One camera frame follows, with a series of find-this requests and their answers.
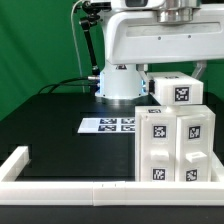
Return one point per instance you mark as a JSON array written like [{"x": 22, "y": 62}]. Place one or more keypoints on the white U-shaped boundary frame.
[{"x": 115, "y": 193}]

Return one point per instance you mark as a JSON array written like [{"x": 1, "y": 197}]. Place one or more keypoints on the white cabinet body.
[{"x": 177, "y": 111}]

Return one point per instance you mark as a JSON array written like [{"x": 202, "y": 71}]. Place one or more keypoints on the white fiducial marker base plate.
[{"x": 107, "y": 125}]

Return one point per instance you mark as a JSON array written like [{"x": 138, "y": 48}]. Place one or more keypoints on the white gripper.
[{"x": 138, "y": 38}]

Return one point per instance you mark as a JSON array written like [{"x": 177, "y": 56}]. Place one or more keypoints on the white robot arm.
[{"x": 122, "y": 81}]

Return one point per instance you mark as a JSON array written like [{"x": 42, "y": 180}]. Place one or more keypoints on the small white cabinet top box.
[{"x": 176, "y": 88}]

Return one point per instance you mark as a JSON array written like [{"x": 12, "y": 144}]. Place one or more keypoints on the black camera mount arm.
[{"x": 91, "y": 19}]

